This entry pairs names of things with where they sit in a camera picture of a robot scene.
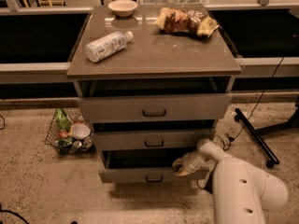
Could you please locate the white cup in basket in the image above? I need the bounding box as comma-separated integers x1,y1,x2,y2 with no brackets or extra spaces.
70,123,91,140

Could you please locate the brown yellow chip bag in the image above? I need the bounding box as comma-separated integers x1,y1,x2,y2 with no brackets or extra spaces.
154,7,219,37

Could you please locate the white plastic bottle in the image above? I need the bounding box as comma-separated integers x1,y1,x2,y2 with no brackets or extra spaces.
85,31,134,63

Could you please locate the grey drawer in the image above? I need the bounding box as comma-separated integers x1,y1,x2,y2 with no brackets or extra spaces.
78,94,231,123
99,147,209,183
92,129,216,150

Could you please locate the beige bowl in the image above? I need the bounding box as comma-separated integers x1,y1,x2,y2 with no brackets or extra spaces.
108,0,137,18

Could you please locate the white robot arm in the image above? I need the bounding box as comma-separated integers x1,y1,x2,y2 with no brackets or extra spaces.
173,139,289,224

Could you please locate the grey drawer cabinet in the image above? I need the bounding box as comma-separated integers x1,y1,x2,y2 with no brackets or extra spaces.
66,3,243,175

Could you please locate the grey top drawer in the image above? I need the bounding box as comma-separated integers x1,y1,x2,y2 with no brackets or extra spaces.
78,94,231,123

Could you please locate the grey bottom drawer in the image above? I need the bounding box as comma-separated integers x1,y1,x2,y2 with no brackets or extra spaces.
99,147,209,183

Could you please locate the red apple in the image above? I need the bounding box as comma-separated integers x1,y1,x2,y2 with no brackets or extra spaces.
58,130,68,139

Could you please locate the black cable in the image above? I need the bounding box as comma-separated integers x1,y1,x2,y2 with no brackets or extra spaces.
214,57,286,152

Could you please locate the metal railing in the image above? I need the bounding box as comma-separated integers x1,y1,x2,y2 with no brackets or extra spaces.
0,57,299,84

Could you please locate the black wire basket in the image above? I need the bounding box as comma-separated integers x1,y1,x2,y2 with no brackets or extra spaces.
45,107,95,155

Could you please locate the black stand leg with wheels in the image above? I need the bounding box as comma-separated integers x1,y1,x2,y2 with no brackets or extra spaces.
235,101,299,169

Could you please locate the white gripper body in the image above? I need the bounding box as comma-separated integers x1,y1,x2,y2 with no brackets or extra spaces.
181,151,206,174

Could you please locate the green snack bag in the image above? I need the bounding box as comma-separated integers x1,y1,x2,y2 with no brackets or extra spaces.
54,108,71,131

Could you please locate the grey middle drawer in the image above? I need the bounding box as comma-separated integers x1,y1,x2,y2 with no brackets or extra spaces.
92,129,216,150

